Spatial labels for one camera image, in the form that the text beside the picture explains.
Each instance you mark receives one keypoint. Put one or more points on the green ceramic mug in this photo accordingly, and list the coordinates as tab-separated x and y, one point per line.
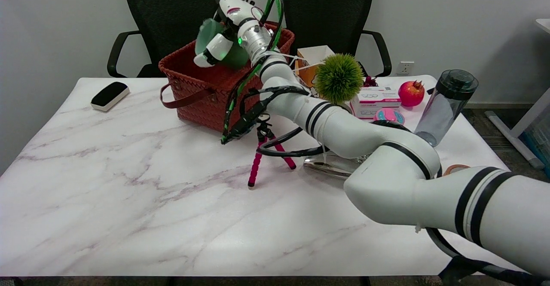
208	32

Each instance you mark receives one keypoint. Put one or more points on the pink flexible mini tripod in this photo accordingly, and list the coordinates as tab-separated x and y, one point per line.
256	165

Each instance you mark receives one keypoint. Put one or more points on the clear grey water bottle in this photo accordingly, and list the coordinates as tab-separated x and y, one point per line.
444	105

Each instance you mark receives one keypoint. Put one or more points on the red woven basket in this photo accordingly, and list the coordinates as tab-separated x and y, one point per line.
202	105

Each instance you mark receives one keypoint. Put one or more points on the red pomegranate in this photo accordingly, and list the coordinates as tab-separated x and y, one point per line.
410	94

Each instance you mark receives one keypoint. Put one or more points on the black mesh office chair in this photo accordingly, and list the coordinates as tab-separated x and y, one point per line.
172	2
328	11

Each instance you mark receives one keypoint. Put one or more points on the white side desk frame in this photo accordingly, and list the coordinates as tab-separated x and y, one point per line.
512	138

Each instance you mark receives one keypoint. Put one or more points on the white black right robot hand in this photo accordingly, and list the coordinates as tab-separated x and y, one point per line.
234	11

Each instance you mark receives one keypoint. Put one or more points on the orange tape roll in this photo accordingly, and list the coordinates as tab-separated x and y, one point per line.
455	167

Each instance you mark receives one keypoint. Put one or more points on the pink teal kids cup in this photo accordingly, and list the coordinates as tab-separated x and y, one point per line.
389	115

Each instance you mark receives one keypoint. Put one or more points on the black white board eraser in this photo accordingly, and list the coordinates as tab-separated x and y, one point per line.
109	95

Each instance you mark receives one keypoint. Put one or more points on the green fuzzy ball plant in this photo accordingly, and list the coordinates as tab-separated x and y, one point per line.
339	77

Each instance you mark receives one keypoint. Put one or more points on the white pink cardboard box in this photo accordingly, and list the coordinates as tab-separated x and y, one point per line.
378	101

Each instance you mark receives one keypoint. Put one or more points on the blue plastic crate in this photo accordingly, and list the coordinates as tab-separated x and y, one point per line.
541	141

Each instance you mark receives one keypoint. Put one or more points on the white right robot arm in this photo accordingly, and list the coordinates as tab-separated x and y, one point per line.
386	157

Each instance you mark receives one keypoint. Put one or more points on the white wall socket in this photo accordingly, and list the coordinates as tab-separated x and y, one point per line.
405	68

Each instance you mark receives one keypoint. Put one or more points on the orange white paper carton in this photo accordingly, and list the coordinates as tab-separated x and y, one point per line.
310	78

